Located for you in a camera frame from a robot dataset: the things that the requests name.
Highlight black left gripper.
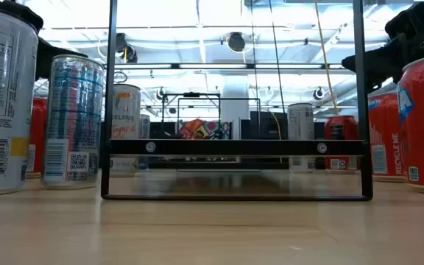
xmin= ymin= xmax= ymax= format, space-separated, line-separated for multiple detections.
xmin=0 ymin=0 xmax=88 ymax=81

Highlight red cola can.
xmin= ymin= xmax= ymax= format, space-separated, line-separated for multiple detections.
xmin=26 ymin=96 xmax=49 ymax=180
xmin=324 ymin=115 xmax=359 ymax=171

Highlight white Celsius energy can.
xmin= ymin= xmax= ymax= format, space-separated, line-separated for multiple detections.
xmin=0 ymin=5 xmax=39 ymax=197
xmin=287 ymin=102 xmax=316 ymax=174

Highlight silver blue energy drink can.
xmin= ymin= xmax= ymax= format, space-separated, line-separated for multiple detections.
xmin=41 ymin=54 xmax=105 ymax=191
xmin=140 ymin=113 xmax=152 ymax=172

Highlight white Celsius can orange print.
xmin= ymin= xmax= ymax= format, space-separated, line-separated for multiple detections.
xmin=109 ymin=83 xmax=142 ymax=177

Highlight long ceiling light strip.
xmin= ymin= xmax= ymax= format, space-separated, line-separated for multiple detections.
xmin=35 ymin=62 xmax=345 ymax=71

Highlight colourful printed packages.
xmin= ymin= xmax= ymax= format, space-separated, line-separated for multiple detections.
xmin=177 ymin=118 xmax=231 ymax=141

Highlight yellow hanging cable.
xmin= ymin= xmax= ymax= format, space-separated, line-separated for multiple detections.
xmin=314 ymin=0 xmax=342 ymax=117

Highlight black cable with coil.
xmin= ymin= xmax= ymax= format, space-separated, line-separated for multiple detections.
xmin=269 ymin=0 xmax=287 ymax=116

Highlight thin yellow background cable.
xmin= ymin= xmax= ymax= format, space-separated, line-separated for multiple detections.
xmin=269 ymin=110 xmax=283 ymax=163

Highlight black frame wooden shelf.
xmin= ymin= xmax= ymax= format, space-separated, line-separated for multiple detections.
xmin=100 ymin=0 xmax=374 ymax=202

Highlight black aluminium table frame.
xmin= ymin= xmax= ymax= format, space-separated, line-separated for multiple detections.
xmin=147 ymin=160 xmax=364 ymax=171

